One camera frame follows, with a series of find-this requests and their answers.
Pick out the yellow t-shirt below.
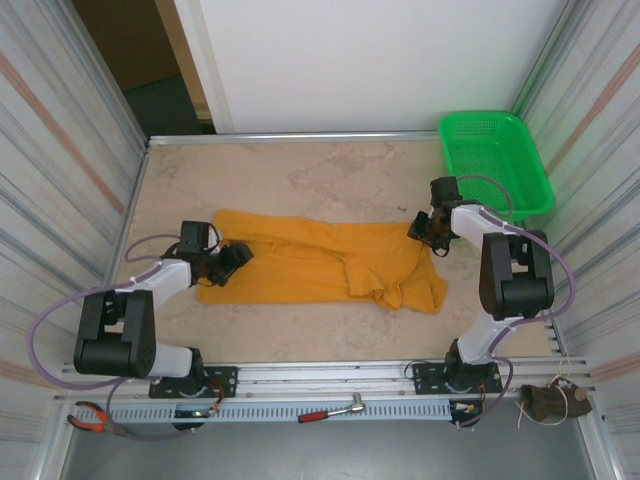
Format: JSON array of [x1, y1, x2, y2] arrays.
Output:
[[195, 208, 449, 315]]

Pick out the green plastic basket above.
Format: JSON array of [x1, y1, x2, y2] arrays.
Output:
[[438, 110, 556, 224]]

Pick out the brown cloth pouch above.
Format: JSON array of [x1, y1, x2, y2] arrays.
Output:
[[515, 377, 595, 427]]

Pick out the brown wooden door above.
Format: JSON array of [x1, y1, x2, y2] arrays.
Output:
[[72, 0, 182, 94]]

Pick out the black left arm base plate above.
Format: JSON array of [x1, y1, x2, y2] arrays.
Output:
[[148, 365, 239, 400]]

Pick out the aluminium table edge rail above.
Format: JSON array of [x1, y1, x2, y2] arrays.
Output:
[[147, 130, 441, 147]]

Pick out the slotted grey cable duct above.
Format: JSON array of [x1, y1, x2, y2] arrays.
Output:
[[107, 402, 454, 424]]

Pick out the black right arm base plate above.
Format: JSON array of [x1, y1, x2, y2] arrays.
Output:
[[412, 363, 503, 396]]

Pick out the aluminium mounting rail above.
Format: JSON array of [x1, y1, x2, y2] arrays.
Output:
[[53, 355, 594, 404]]

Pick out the red-handled ratchet wrench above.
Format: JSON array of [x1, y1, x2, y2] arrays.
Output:
[[297, 393, 367, 425]]

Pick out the orange-handled pliers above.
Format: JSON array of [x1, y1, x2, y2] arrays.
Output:
[[67, 401, 136, 440]]

